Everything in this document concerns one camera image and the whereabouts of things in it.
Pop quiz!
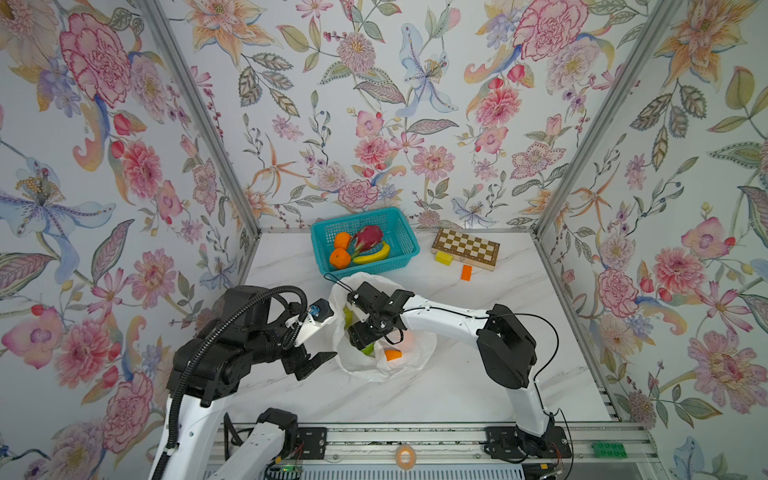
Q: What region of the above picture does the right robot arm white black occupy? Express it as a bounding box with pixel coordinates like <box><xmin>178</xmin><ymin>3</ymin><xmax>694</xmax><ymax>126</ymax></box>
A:
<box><xmin>347</xmin><ymin>286</ymin><xmax>573</xmax><ymax>464</ymax></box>

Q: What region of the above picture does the aluminium corner post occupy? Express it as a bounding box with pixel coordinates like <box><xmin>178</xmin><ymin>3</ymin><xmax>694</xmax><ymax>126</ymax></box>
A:
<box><xmin>533</xmin><ymin>0</ymin><xmax>682</xmax><ymax>236</ymax></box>
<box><xmin>134</xmin><ymin>0</ymin><xmax>262</xmax><ymax>236</ymax></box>

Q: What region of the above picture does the orange carrot toy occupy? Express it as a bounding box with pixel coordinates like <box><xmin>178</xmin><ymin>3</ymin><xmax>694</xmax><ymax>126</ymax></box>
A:
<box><xmin>385</xmin><ymin>349</ymin><xmax>403</xmax><ymax>362</ymax></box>

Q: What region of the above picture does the green lego plate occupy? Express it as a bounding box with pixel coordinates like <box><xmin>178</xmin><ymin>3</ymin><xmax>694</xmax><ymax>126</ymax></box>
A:
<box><xmin>592</xmin><ymin>442</ymin><xmax>628</xmax><ymax>460</ymax></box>

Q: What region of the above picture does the yellow block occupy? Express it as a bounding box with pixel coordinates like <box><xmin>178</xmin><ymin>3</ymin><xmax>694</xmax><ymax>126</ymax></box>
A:
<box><xmin>435</xmin><ymin>251</ymin><xmax>454</xmax><ymax>266</ymax></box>

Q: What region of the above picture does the wooden chessboard box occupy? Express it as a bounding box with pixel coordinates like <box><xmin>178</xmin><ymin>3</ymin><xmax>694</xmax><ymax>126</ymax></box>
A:
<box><xmin>431</xmin><ymin>228</ymin><xmax>500</xmax><ymax>271</ymax></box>

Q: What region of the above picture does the right aluminium corner post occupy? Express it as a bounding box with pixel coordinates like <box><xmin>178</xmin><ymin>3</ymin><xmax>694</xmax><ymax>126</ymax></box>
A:
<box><xmin>533</xmin><ymin>0</ymin><xmax>682</xmax><ymax>236</ymax></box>

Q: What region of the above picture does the teal plastic basket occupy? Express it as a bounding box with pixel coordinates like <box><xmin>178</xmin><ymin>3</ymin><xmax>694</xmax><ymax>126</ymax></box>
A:
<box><xmin>311</xmin><ymin>207</ymin><xmax>420</xmax><ymax>278</ymax></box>

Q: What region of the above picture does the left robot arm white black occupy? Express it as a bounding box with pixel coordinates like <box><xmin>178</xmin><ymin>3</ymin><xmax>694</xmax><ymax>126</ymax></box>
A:
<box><xmin>152</xmin><ymin>286</ymin><xmax>335</xmax><ymax>479</ymax></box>

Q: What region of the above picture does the white translucent plastic bag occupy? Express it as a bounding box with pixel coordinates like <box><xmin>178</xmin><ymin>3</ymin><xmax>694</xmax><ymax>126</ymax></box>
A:
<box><xmin>324</xmin><ymin>273</ymin><xmax>437</xmax><ymax>383</ymax></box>

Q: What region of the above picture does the green pepper toy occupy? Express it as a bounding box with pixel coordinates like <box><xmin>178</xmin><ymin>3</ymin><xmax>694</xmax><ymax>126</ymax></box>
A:
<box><xmin>343</xmin><ymin>307</ymin><xmax>356</xmax><ymax>330</ymax></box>

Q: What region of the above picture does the orange fruit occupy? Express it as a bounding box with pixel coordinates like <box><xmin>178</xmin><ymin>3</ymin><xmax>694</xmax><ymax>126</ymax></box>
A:
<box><xmin>333</xmin><ymin>232</ymin><xmax>352</xmax><ymax>250</ymax></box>
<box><xmin>329</xmin><ymin>248</ymin><xmax>351</xmax><ymax>270</ymax></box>

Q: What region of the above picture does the left aluminium corner post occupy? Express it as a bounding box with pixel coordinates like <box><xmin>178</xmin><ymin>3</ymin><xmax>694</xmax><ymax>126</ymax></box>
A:
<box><xmin>134</xmin><ymin>0</ymin><xmax>262</xmax><ymax>236</ymax></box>

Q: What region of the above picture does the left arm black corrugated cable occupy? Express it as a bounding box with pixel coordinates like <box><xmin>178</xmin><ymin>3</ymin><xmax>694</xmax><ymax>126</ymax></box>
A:
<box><xmin>149</xmin><ymin>284</ymin><xmax>310</xmax><ymax>480</ymax></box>

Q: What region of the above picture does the pink dragon fruit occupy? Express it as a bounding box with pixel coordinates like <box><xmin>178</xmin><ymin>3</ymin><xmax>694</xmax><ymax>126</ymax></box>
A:
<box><xmin>352</xmin><ymin>225</ymin><xmax>383</xmax><ymax>257</ymax></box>

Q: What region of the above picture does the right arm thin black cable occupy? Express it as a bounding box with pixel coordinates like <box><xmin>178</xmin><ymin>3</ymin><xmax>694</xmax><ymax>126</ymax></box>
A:
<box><xmin>323</xmin><ymin>272</ymin><xmax>577</xmax><ymax>480</ymax></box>

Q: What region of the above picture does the aluminium rail base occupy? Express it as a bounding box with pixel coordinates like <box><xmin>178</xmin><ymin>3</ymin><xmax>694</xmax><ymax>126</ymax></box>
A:
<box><xmin>198</xmin><ymin>421</ymin><xmax>667</xmax><ymax>479</ymax></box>

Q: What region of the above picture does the yellow banana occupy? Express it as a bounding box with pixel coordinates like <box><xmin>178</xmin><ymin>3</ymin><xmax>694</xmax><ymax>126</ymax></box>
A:
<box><xmin>352</xmin><ymin>242</ymin><xmax>391</xmax><ymax>265</ymax></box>

